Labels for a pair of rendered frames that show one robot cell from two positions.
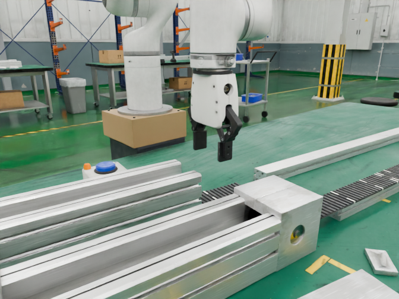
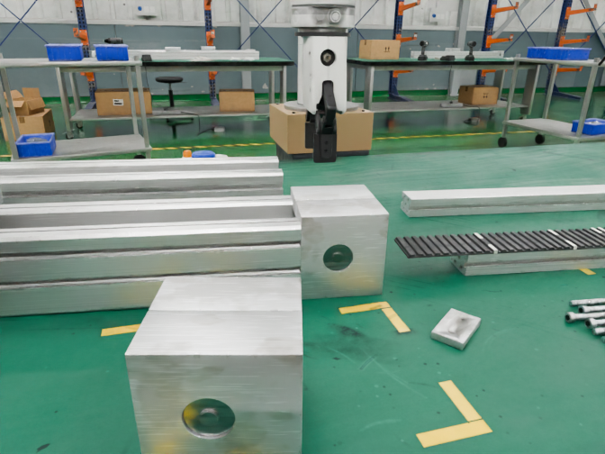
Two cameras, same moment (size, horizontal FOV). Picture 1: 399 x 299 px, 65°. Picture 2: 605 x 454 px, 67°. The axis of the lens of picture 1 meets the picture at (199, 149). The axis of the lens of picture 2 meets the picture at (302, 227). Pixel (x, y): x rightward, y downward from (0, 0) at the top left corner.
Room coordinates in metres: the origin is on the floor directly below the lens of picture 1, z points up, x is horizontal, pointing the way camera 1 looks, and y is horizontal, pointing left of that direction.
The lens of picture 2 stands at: (-0.01, -0.30, 1.04)
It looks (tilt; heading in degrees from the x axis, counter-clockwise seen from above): 23 degrees down; 26
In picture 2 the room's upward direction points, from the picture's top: 1 degrees clockwise
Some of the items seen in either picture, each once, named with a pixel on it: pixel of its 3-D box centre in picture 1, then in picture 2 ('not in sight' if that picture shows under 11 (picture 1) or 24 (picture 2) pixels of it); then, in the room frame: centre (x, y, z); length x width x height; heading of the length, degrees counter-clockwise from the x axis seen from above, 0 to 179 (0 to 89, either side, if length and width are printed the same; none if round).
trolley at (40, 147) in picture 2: not in sight; (70, 113); (2.27, 2.69, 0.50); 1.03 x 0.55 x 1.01; 143
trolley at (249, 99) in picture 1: (237, 84); (569, 101); (4.98, -0.59, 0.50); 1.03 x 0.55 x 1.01; 46
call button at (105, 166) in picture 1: (105, 168); (203, 158); (0.61, 0.20, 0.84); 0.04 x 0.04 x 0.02
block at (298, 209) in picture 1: (269, 215); (332, 234); (0.45, -0.11, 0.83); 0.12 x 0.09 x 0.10; 34
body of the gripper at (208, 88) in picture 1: (212, 95); (321, 69); (0.60, -0.02, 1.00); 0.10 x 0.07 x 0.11; 34
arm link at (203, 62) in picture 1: (213, 61); (322, 20); (0.60, -0.03, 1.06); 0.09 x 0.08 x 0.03; 34
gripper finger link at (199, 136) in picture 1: (196, 132); (313, 125); (0.65, 0.01, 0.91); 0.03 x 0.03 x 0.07; 34
